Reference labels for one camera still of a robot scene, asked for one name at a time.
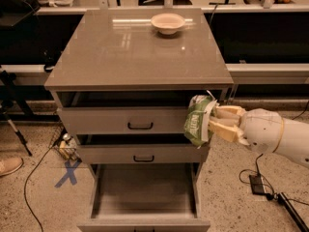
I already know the blue tape cross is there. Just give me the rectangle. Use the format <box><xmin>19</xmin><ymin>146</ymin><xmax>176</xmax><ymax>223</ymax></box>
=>
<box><xmin>55</xmin><ymin>159</ymin><xmax>81</xmax><ymax>189</ymax></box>

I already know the grey drawer cabinet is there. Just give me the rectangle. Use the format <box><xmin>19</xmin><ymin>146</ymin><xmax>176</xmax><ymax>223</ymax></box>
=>
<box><xmin>43</xmin><ymin>7</ymin><xmax>235</xmax><ymax>232</ymax></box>

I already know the grey top drawer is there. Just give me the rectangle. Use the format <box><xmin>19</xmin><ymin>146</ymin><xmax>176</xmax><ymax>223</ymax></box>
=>
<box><xmin>57</xmin><ymin>90</ymin><xmax>207</xmax><ymax>134</ymax></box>

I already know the white bowl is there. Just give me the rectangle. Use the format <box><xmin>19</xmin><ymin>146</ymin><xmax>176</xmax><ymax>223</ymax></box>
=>
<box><xmin>151</xmin><ymin>14</ymin><xmax>185</xmax><ymax>35</ymax></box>

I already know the black power strip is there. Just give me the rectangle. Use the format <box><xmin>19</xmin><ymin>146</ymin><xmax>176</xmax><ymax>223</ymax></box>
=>
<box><xmin>277</xmin><ymin>192</ymin><xmax>309</xmax><ymax>232</ymax></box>

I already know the grey middle drawer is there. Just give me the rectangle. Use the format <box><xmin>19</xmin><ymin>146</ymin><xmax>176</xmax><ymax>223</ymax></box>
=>
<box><xmin>77</xmin><ymin>133</ymin><xmax>209</xmax><ymax>164</ymax></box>

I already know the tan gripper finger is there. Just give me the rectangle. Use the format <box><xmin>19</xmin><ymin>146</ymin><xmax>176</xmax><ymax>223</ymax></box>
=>
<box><xmin>209</xmin><ymin>119</ymin><xmax>239</xmax><ymax>142</ymax></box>
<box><xmin>211</xmin><ymin>105</ymin><xmax>246</xmax><ymax>127</ymax></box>

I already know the black chair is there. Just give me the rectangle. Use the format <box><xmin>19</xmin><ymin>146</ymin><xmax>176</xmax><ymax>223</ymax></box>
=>
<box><xmin>0</xmin><ymin>0</ymin><xmax>40</xmax><ymax>29</ymax></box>

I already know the wire basket with bottles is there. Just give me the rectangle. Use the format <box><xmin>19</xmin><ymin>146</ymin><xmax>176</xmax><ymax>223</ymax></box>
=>
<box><xmin>48</xmin><ymin>126</ymin><xmax>80</xmax><ymax>160</ymax></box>

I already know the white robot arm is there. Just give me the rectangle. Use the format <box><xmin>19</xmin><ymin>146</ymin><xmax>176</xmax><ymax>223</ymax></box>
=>
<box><xmin>208</xmin><ymin>105</ymin><xmax>309</xmax><ymax>168</ymax></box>

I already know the grey drawer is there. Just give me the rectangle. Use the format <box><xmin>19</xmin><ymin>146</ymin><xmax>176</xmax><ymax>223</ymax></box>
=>
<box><xmin>77</xmin><ymin>163</ymin><xmax>210</xmax><ymax>232</ymax></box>
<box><xmin>57</xmin><ymin>90</ymin><xmax>207</xmax><ymax>134</ymax></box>
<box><xmin>77</xmin><ymin>133</ymin><xmax>209</xmax><ymax>164</ymax></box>

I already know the black power adapter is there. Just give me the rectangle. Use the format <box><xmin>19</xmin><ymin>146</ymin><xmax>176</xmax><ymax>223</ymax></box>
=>
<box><xmin>249</xmin><ymin>175</ymin><xmax>265</xmax><ymax>195</ymax></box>

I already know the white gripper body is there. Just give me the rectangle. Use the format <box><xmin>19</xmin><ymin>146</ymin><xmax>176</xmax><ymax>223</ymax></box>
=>
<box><xmin>240</xmin><ymin>108</ymin><xmax>284</xmax><ymax>154</ymax></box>

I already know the black cable left floor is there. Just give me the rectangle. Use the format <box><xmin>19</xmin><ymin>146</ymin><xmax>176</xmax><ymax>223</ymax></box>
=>
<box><xmin>22</xmin><ymin>135</ymin><xmax>62</xmax><ymax>232</ymax></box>

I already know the tan shoe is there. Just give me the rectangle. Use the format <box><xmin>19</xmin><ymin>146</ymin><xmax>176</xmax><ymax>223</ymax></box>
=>
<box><xmin>0</xmin><ymin>157</ymin><xmax>23</xmax><ymax>176</ymax></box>

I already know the black tripod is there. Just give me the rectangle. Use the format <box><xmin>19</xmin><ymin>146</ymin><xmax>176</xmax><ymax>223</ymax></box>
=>
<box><xmin>0</xmin><ymin>71</ymin><xmax>32</xmax><ymax>157</ymax></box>

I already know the green jalapeno chip bag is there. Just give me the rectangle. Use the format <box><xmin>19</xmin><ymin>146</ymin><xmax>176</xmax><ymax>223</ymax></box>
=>
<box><xmin>183</xmin><ymin>91</ymin><xmax>217</xmax><ymax>148</ymax></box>

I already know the black cable right floor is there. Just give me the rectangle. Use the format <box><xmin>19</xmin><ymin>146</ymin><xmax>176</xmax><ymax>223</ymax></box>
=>
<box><xmin>239</xmin><ymin>100</ymin><xmax>309</xmax><ymax>208</ymax></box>

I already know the black cable floor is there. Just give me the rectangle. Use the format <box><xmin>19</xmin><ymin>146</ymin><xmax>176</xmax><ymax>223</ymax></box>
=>
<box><xmin>22</xmin><ymin>135</ymin><xmax>62</xmax><ymax>232</ymax></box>
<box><xmin>239</xmin><ymin>100</ymin><xmax>309</xmax><ymax>208</ymax></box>

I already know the grey bottom drawer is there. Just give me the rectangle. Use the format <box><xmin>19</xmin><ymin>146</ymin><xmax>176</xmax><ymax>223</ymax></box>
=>
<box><xmin>77</xmin><ymin>163</ymin><xmax>210</xmax><ymax>232</ymax></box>

